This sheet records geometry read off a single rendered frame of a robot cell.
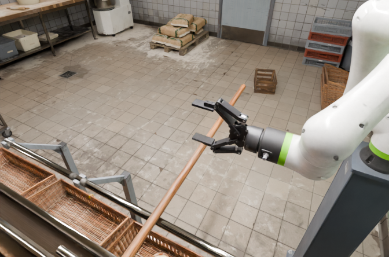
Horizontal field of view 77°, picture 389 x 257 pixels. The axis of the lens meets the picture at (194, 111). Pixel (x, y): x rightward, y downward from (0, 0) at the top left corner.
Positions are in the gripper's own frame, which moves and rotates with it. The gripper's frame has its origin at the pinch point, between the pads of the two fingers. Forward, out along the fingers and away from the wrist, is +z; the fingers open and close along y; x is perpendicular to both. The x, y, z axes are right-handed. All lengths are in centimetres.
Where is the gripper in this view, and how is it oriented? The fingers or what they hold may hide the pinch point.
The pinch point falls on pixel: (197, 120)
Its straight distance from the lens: 76.6
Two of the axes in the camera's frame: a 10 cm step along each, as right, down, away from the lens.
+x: 4.6, -5.3, 7.1
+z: -8.9, -2.7, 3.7
